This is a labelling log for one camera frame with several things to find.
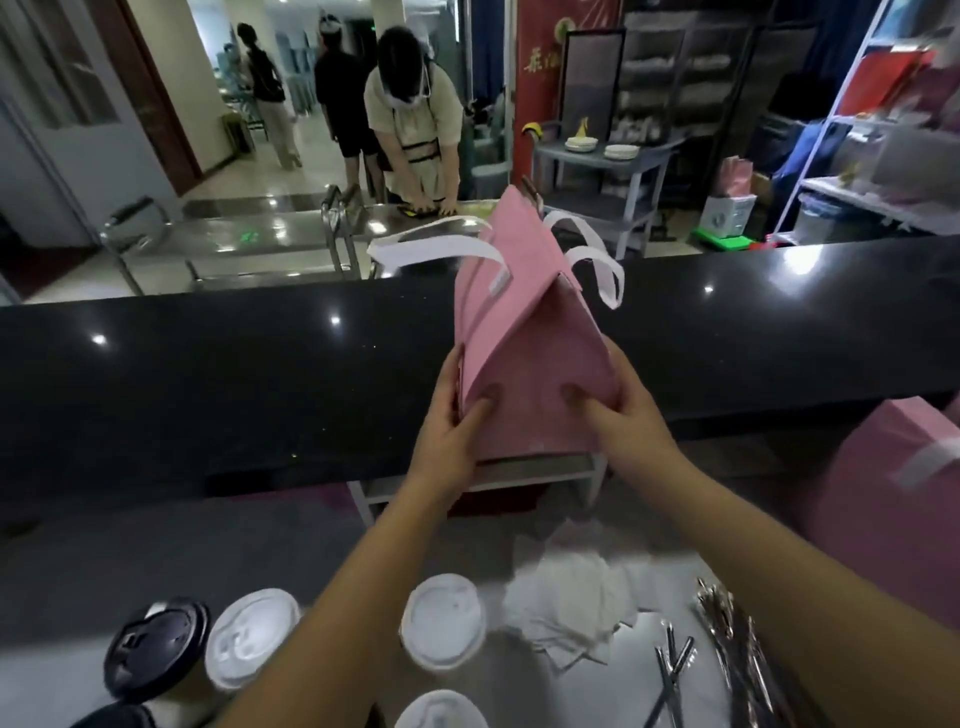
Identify pile of white napkins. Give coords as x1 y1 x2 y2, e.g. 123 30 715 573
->
501 543 642 670

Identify person's left forearm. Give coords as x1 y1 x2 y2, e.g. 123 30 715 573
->
213 480 462 728

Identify white box with green print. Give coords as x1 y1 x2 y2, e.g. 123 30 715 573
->
696 193 759 243

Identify black straws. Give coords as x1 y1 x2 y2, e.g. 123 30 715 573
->
643 624 699 728

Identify stainless steel trolley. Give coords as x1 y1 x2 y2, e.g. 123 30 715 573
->
99 183 496 297

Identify blue cloth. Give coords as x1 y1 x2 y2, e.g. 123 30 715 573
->
771 118 854 226

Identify red banner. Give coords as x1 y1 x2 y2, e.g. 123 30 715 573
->
513 0 624 181

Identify person's right forearm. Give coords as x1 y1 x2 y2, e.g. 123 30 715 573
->
618 450 960 728

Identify person's left hand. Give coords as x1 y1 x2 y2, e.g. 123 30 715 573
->
405 343 498 513

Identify white tray stand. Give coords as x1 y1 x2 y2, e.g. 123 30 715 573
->
347 452 609 528

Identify small pink bag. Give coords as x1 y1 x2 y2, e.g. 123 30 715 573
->
716 155 756 198

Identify person's right hand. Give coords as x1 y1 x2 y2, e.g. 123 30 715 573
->
562 337 684 490

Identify paper cup with black lid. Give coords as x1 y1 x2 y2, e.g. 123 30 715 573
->
103 597 217 710

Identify paper cup with white lid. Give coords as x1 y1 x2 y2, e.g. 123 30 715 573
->
398 573 489 673
204 588 303 693
393 689 490 728

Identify pink bag with white handles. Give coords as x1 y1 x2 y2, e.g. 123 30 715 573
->
801 396 960 633
366 183 627 462

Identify black framed board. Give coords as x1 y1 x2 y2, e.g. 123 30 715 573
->
558 28 628 145

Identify grey bucket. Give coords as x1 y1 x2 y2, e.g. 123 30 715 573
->
793 190 852 246

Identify grey service cart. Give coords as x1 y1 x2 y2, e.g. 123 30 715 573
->
531 133 680 260

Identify white metal shelf rack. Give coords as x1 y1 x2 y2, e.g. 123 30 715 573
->
771 0 960 245

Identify grey door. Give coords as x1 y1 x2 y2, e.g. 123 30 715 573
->
0 0 183 252

